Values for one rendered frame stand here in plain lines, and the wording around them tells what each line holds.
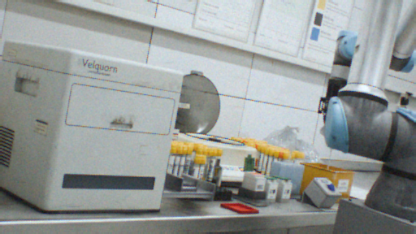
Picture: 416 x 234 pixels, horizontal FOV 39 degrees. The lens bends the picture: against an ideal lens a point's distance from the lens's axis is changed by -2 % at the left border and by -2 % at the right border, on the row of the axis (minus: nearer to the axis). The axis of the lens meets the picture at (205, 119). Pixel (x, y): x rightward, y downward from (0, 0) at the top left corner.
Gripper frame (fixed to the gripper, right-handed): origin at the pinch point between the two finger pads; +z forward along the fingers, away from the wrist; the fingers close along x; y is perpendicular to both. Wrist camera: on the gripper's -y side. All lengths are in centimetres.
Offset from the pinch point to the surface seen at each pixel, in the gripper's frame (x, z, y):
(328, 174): 4.0, 8.9, 6.5
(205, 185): 2, 13, 61
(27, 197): -4, 16, 105
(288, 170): -2.6, 9.3, 18.9
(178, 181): 2, 12, 71
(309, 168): -3.0, 8.7, 6.4
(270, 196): 1.9, 15.6, 33.3
